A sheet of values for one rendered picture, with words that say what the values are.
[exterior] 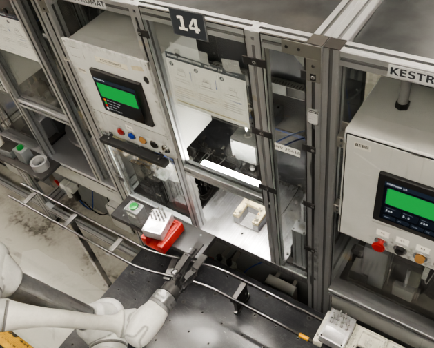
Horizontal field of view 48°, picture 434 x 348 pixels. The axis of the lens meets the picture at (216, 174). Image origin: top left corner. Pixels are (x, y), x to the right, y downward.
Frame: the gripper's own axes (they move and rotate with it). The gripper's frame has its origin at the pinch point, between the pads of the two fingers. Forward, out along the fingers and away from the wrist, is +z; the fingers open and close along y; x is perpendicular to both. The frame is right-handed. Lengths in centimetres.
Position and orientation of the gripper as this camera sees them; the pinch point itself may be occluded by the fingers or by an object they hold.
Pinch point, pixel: (199, 254)
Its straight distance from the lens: 191.6
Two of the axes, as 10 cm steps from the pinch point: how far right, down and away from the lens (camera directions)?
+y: -1.4, -6.7, -7.3
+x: -8.2, -3.3, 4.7
